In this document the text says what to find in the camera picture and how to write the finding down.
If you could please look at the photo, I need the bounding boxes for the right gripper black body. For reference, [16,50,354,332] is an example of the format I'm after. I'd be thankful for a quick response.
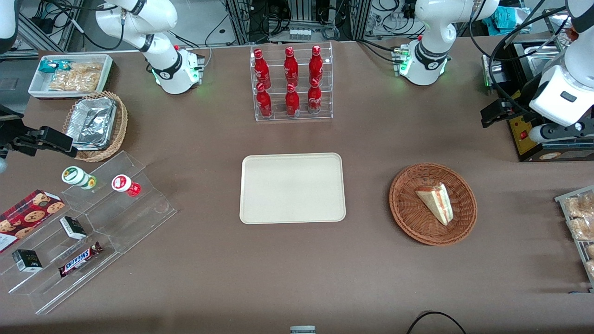
[0,106,25,159]

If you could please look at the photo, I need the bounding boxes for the light wicker basket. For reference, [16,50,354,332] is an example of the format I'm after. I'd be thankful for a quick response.
[62,91,129,162]

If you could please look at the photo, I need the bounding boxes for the tray of packaged bread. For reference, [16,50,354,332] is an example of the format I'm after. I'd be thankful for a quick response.
[554,185,594,294]

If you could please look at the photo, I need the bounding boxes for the wrapped triangle sandwich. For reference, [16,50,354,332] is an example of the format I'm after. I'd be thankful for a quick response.
[415,182,454,227]

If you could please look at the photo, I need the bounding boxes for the brown round wicker basket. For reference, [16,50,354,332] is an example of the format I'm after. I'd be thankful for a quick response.
[388,162,478,246]

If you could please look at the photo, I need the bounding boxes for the beige plastic tray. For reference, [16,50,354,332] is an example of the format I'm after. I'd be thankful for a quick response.
[239,153,347,225]

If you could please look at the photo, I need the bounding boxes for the black machine yellow label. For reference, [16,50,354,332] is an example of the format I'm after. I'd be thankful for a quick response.
[482,41,594,163]

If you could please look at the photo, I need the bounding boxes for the green lidded yogurt cup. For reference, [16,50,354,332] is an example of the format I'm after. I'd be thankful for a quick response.
[61,166,97,190]

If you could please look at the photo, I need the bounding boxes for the white rectangular snack bin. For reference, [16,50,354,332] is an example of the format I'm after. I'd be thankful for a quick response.
[28,54,114,100]

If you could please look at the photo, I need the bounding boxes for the clear bag of crackers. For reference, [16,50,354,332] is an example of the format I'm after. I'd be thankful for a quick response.
[48,62,103,92]

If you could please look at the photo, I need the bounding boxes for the red chocolate chip cookie box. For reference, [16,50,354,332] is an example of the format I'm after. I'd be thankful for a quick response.
[0,189,66,254]

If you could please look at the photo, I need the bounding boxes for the teal snack packet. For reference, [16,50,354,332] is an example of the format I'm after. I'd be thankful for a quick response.
[39,60,71,75]

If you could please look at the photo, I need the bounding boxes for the red lidded yogurt cup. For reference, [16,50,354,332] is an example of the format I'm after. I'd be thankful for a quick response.
[111,174,142,197]

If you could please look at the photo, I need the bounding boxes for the black box white label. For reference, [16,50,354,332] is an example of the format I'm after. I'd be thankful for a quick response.
[59,216,88,240]

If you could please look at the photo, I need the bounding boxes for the teal crumpled bag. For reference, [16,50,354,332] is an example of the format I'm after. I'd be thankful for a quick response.
[482,6,530,37]

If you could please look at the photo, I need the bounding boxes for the clear acrylic stepped stand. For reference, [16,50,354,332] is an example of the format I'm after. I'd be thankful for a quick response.
[0,150,178,315]

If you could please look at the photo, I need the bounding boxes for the black box Face print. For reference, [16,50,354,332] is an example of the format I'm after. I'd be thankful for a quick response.
[12,249,43,273]

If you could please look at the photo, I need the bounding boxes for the Snickers chocolate bar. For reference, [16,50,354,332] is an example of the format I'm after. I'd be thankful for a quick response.
[58,241,103,278]

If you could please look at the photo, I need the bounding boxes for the red cola bottle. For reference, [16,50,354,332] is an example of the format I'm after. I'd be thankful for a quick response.
[253,48,271,90]
[309,45,324,85]
[256,83,273,118]
[284,83,301,117]
[307,78,323,115]
[284,46,299,87]

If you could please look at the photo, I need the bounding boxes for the clear acrylic bottle rack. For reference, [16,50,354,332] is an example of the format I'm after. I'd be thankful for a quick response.
[250,41,334,122]

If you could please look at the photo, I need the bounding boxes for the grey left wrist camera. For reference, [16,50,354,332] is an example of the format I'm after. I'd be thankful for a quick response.
[529,122,594,145]

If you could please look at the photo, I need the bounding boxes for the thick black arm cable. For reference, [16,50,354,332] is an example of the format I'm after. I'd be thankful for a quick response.
[488,0,576,117]

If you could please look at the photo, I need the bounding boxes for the aluminium profile frame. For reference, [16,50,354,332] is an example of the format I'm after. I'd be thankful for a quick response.
[222,0,373,45]

